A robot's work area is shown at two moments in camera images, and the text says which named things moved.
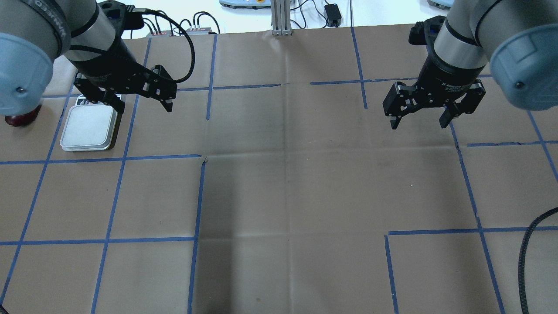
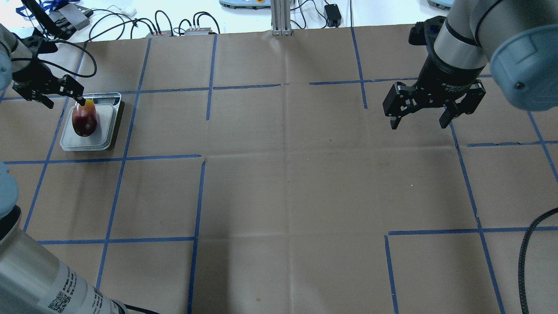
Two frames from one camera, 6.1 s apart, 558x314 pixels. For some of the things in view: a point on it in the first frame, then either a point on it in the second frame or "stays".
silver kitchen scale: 90,125 stays
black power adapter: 333,15 stays
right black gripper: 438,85 stays
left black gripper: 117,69 -> 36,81
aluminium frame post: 280,17 stays
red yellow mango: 18,120 -> 85,118
